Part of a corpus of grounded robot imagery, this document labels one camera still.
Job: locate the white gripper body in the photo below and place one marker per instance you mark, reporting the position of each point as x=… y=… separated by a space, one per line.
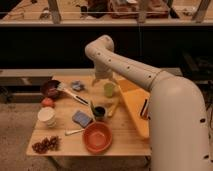
x=103 y=72

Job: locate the blue sponge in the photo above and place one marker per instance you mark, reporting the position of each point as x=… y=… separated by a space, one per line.
x=82 y=119

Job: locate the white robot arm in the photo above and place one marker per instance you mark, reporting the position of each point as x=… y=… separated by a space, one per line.
x=178 y=129

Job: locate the green cup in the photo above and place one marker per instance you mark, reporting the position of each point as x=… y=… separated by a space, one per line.
x=109 y=90

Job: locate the white paper cup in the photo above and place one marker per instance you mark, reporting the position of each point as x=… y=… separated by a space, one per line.
x=47 y=116

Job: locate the small blue cloth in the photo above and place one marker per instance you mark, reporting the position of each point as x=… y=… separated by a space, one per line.
x=77 y=86

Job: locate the yellow banana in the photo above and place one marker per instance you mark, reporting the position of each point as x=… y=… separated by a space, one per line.
x=113 y=108

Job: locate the dark mug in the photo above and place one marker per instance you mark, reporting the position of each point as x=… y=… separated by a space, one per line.
x=99 y=113

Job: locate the yellow plastic bin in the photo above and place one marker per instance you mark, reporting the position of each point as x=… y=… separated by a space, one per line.
x=136 y=102

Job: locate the wooden table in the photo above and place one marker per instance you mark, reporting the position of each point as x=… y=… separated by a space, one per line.
x=126 y=141

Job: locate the dark maroon bowl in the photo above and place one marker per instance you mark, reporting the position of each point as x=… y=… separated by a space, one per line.
x=49 y=89

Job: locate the red apple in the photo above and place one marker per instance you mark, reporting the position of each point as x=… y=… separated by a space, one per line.
x=48 y=102

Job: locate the orange plastic bowl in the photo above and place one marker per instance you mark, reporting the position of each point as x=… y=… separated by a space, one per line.
x=97 y=137

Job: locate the metal spoon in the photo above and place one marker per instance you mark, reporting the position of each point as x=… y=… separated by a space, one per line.
x=71 y=132

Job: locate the bunch of red grapes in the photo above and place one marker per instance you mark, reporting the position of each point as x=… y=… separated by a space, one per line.
x=46 y=144

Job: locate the white handled brush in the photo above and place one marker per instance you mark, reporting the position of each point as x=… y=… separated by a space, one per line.
x=62 y=87

